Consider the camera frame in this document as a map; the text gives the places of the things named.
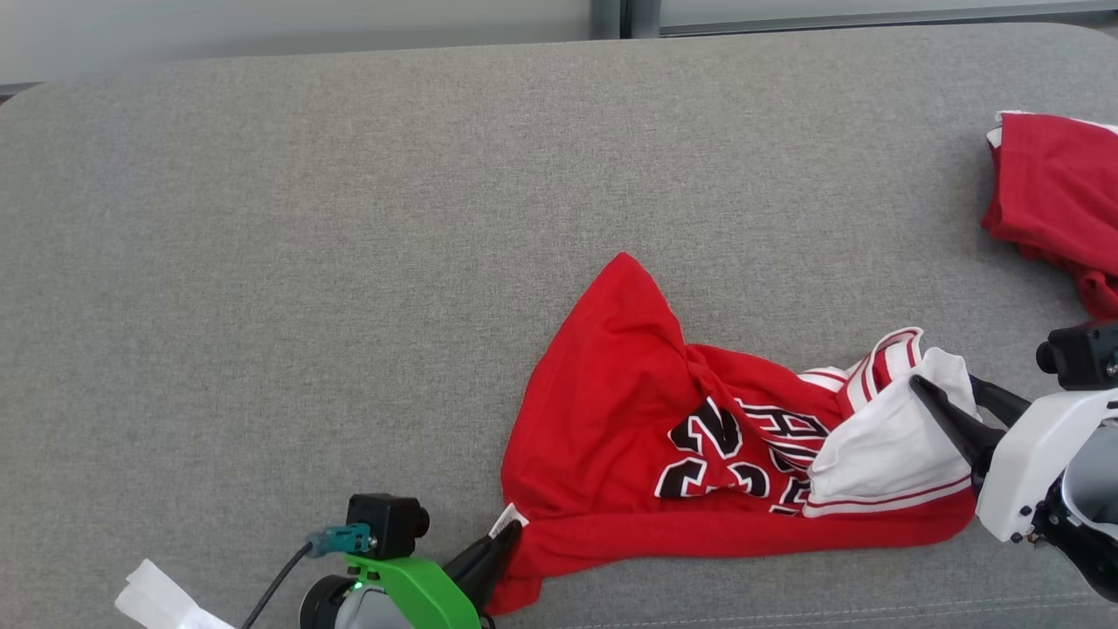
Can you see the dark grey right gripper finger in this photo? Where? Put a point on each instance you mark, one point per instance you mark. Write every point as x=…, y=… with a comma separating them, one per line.
x=956, y=419
x=1000, y=406

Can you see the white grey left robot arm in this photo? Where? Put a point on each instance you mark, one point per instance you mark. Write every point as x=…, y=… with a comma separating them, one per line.
x=336, y=611

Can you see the grey metal frame rail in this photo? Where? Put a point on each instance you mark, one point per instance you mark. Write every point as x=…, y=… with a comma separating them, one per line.
x=642, y=17

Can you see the red shorts with white stripe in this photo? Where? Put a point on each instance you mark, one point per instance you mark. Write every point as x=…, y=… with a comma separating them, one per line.
x=1057, y=183

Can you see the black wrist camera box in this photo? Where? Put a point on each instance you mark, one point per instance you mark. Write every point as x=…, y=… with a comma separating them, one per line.
x=1079, y=358
x=389, y=524

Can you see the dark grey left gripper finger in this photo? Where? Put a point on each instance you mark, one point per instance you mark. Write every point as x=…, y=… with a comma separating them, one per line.
x=485, y=594
x=476, y=559

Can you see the red jersey with number 23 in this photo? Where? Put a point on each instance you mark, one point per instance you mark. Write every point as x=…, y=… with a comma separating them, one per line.
x=611, y=393

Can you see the grey fabric sofa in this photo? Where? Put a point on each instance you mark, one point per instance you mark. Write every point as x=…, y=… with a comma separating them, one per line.
x=306, y=262

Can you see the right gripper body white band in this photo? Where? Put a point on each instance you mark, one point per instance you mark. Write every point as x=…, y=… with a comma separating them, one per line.
x=1035, y=454

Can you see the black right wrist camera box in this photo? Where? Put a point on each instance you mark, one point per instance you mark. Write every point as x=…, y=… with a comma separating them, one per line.
x=1079, y=358

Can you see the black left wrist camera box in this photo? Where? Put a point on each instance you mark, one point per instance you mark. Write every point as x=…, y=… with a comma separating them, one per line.
x=389, y=524

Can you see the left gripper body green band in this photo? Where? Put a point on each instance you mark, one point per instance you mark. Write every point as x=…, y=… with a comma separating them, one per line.
x=419, y=594

